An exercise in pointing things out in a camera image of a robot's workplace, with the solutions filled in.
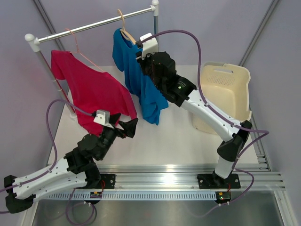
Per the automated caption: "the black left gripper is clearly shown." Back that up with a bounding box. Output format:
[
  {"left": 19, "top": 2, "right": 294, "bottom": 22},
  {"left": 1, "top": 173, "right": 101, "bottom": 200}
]
[{"left": 98, "top": 113, "right": 138, "bottom": 160}]

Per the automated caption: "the blue t shirt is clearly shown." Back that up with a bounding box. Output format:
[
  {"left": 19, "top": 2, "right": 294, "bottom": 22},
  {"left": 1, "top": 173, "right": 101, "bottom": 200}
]
[{"left": 112, "top": 29, "right": 168, "bottom": 125}]

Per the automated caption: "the beige plastic hanger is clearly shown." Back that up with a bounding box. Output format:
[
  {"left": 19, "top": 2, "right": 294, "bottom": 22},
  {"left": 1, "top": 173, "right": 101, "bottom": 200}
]
[{"left": 117, "top": 9, "right": 136, "bottom": 45}]

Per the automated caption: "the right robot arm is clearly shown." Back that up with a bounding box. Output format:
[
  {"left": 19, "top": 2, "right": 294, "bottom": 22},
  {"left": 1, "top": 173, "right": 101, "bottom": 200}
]
[{"left": 136, "top": 51, "right": 252, "bottom": 188}]

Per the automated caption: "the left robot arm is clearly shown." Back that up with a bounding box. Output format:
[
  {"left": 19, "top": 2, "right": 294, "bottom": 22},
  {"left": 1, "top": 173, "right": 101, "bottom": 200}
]
[{"left": 4, "top": 110, "right": 138, "bottom": 214}]

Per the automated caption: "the pink t shirt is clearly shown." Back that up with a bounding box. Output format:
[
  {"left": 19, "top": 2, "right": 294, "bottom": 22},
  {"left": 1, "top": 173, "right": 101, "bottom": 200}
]
[{"left": 50, "top": 49, "right": 138, "bottom": 137}]

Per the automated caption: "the cream laundry basket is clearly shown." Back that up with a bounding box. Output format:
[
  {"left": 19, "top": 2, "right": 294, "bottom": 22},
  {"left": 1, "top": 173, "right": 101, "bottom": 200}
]
[{"left": 200, "top": 62, "right": 252, "bottom": 122}]

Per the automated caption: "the metal clothes rack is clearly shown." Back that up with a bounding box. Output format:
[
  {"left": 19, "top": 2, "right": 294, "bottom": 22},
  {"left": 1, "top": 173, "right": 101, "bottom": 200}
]
[{"left": 24, "top": 0, "right": 160, "bottom": 120}]

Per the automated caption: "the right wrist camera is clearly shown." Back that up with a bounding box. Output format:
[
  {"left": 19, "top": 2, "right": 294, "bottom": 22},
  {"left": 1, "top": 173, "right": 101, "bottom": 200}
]
[{"left": 136, "top": 33, "right": 158, "bottom": 60}]

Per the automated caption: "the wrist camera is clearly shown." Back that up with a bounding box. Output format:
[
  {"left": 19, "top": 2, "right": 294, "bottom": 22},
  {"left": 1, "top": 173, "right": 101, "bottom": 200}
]
[
  {"left": 93, "top": 110, "right": 112, "bottom": 128},
  {"left": 136, "top": 33, "right": 158, "bottom": 60}
]

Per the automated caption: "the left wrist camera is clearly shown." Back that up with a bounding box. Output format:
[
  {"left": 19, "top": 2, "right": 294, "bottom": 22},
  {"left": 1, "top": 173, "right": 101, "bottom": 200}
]
[{"left": 93, "top": 110, "right": 112, "bottom": 128}]

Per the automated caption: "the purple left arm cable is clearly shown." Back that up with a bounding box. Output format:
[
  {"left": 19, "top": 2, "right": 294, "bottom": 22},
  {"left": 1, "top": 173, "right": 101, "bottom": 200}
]
[{"left": 0, "top": 99, "right": 97, "bottom": 226}]

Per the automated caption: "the pink wire hanger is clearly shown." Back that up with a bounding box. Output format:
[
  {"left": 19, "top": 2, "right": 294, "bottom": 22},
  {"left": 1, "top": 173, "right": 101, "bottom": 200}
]
[{"left": 64, "top": 28, "right": 104, "bottom": 72}]

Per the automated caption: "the white slotted cable duct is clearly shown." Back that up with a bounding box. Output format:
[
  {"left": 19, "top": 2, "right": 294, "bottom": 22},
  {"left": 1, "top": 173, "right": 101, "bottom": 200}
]
[{"left": 48, "top": 191, "right": 216, "bottom": 201}]

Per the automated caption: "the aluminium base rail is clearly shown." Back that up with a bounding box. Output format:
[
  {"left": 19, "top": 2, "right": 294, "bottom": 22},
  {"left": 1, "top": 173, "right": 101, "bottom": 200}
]
[{"left": 97, "top": 163, "right": 285, "bottom": 190}]

